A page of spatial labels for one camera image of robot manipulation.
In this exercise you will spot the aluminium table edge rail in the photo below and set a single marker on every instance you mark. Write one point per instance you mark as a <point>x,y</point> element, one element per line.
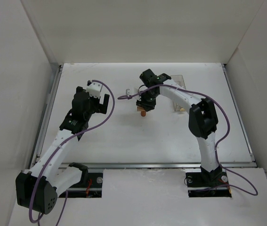
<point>238,110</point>

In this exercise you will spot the front aluminium rail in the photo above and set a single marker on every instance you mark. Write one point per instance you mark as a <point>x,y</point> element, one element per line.
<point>159,165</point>

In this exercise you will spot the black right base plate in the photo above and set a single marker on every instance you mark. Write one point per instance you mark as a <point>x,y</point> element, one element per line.
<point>200,185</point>

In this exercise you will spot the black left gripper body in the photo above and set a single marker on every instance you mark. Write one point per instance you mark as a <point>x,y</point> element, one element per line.
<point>99,106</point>

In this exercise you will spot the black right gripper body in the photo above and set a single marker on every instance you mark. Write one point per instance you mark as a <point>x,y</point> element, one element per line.
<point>145,105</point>

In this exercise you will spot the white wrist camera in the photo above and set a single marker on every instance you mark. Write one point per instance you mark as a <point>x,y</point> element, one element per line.
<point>94,89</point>
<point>131,91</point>

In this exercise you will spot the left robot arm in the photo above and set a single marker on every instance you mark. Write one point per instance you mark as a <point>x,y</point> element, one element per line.
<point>39,187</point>

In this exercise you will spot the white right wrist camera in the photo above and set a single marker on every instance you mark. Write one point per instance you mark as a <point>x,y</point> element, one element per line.
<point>131,91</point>

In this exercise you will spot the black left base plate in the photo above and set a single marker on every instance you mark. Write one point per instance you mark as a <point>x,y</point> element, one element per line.
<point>91,188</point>

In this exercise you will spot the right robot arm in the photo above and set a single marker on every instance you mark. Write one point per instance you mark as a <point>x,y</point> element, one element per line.
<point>202,123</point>

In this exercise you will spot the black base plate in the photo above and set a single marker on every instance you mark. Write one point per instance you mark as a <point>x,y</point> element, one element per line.
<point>91,188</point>
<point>200,185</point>

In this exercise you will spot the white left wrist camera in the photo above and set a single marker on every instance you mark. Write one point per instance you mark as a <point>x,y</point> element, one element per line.
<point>94,89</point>

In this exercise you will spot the light engraved wood block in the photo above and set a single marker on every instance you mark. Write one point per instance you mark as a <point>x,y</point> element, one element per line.
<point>140,109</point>

